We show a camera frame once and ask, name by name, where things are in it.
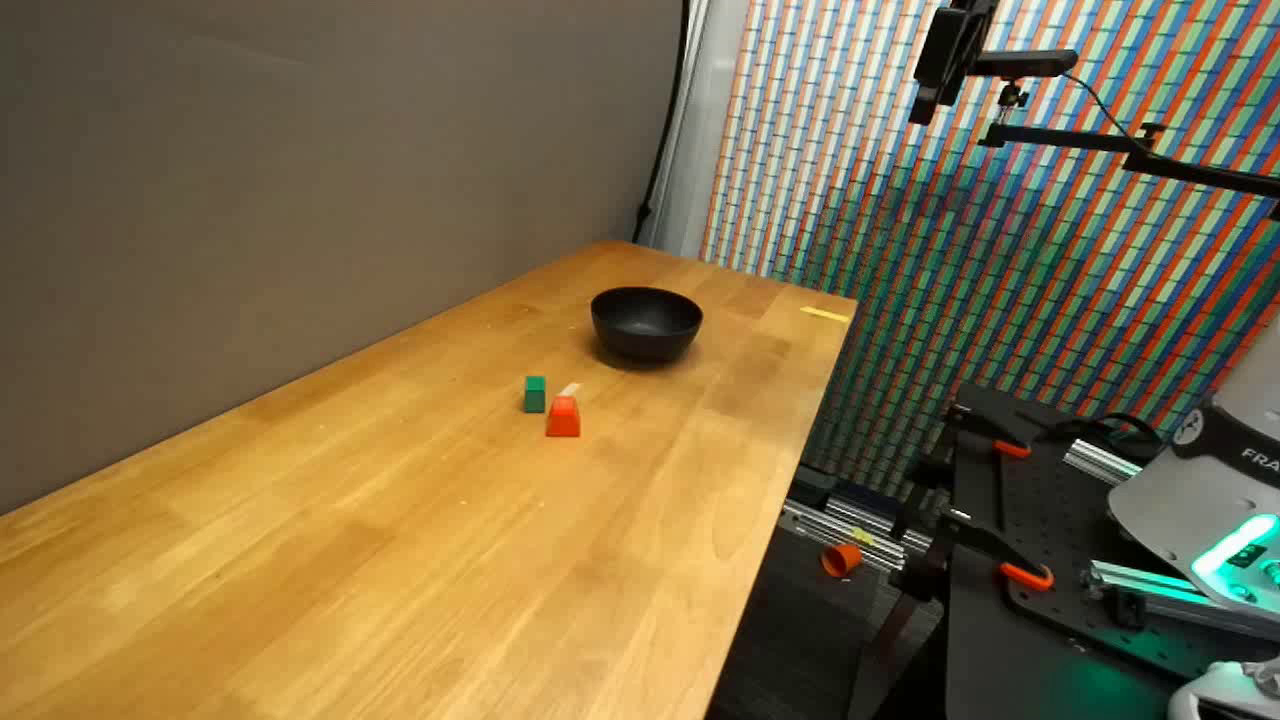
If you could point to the red orange block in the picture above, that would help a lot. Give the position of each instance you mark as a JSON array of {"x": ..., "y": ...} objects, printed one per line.
[{"x": 563, "y": 423}]

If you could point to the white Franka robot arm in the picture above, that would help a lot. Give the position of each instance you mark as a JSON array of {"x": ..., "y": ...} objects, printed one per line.
[{"x": 1206, "y": 503}]

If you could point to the black bowl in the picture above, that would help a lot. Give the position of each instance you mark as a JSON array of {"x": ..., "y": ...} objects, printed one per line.
[{"x": 645, "y": 326}]

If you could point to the white tape strip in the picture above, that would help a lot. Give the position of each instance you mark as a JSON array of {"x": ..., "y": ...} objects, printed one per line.
[{"x": 569, "y": 391}]

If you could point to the green cube block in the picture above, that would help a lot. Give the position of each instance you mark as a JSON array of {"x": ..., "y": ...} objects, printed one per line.
[{"x": 535, "y": 392}]

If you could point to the yellow tape strip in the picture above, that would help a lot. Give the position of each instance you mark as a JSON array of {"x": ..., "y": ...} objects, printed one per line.
[{"x": 825, "y": 315}]

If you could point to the black clamp orange tip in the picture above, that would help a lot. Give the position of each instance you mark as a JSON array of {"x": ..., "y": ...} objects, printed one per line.
[{"x": 842, "y": 559}]

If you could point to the multicolour striped backdrop curtain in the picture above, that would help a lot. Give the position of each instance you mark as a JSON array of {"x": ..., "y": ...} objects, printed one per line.
[{"x": 933, "y": 266}]

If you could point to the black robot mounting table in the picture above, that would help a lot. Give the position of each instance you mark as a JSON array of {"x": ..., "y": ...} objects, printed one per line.
[{"x": 1026, "y": 652}]

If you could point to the black external camera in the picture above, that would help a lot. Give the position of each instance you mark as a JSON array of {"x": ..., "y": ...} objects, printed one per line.
[{"x": 952, "y": 54}]

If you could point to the silver aluminium rail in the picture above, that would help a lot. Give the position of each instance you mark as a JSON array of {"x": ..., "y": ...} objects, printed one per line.
[
  {"x": 1160, "y": 592},
  {"x": 1102, "y": 461}
]

